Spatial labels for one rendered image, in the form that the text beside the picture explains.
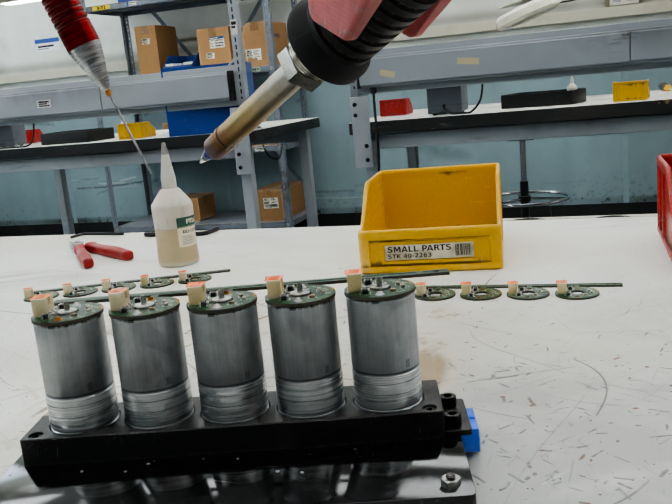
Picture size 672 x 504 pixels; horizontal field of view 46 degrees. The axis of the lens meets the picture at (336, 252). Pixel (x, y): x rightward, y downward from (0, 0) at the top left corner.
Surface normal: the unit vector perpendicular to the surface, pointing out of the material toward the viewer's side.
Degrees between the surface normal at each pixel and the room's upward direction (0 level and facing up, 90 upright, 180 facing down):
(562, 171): 90
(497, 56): 90
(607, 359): 0
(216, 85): 90
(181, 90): 90
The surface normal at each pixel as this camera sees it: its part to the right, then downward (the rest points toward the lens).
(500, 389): -0.09, -0.97
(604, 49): -0.31, 0.22
